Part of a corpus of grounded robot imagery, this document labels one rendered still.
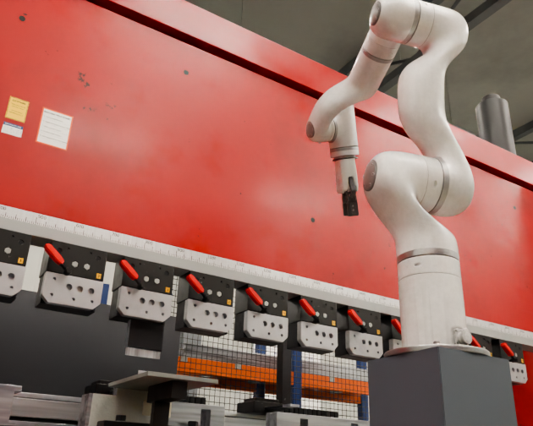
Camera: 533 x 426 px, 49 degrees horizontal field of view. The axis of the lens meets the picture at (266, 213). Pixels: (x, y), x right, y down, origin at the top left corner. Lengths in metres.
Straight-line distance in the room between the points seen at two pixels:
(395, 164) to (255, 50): 1.15
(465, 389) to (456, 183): 0.42
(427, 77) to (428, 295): 0.48
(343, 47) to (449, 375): 6.64
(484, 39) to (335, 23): 1.79
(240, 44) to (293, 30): 5.06
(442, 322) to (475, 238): 1.60
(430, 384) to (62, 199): 1.08
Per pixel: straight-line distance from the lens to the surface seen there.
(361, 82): 1.64
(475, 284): 2.61
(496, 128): 3.38
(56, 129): 1.76
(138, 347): 1.68
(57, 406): 1.84
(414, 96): 1.31
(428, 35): 1.42
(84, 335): 2.17
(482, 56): 7.94
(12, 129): 1.73
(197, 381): 1.43
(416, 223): 1.17
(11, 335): 2.12
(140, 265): 1.69
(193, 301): 1.73
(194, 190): 1.84
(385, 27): 1.39
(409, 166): 1.21
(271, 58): 2.26
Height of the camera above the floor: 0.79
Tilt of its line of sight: 24 degrees up
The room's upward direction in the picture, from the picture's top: 2 degrees clockwise
